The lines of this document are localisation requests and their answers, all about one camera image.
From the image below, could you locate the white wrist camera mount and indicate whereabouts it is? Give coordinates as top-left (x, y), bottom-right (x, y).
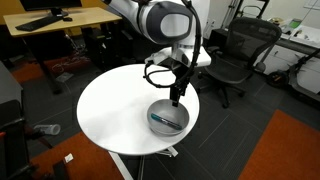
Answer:
top-left (145, 45), bottom-right (212, 69)

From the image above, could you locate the black high back chair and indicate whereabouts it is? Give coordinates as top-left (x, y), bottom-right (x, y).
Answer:
top-left (116, 19), bottom-right (158, 65)

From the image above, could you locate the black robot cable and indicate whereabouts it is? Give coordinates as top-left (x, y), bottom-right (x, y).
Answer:
top-left (143, 0), bottom-right (203, 90)

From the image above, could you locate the black kick scooter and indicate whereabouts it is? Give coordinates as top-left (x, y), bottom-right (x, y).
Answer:
top-left (265, 49), bottom-right (320, 105)

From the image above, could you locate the small white floor scrap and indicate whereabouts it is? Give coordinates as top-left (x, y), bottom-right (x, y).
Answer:
top-left (63, 152), bottom-right (75, 164)

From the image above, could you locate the black computer monitor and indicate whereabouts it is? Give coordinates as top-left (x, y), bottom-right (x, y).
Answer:
top-left (19, 0), bottom-right (83, 17)

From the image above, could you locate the white cabinet desk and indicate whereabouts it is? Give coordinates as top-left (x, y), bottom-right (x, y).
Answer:
top-left (256, 18), bottom-right (320, 83)

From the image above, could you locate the orange handled black clamp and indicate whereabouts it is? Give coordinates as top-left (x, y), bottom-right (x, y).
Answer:
top-left (0, 117), bottom-right (54, 150)

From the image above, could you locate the black keyboard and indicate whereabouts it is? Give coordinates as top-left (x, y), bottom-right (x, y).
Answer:
top-left (14, 15), bottom-right (64, 33)

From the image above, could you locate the black floor box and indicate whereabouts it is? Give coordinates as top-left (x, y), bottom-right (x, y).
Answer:
top-left (209, 27), bottom-right (232, 52)

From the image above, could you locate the grey round bowl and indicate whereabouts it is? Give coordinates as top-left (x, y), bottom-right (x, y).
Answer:
top-left (146, 98), bottom-right (191, 137)

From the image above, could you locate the wooden top desk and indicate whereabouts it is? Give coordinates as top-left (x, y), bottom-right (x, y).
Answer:
top-left (3, 6), bottom-right (123, 95)

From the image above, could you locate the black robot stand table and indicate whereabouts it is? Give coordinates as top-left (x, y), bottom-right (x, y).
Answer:
top-left (0, 61), bottom-right (38, 180)

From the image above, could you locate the black mesh office chair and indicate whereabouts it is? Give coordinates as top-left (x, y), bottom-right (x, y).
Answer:
top-left (196, 16), bottom-right (284, 109)

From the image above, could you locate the teal black marker pen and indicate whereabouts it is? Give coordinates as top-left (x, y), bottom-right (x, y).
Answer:
top-left (150, 113), bottom-right (183, 131)

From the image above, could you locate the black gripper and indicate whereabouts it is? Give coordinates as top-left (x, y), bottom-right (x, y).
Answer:
top-left (167, 58), bottom-right (194, 108)

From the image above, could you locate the white table base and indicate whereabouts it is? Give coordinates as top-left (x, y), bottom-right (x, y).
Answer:
top-left (108, 146), bottom-right (179, 180)

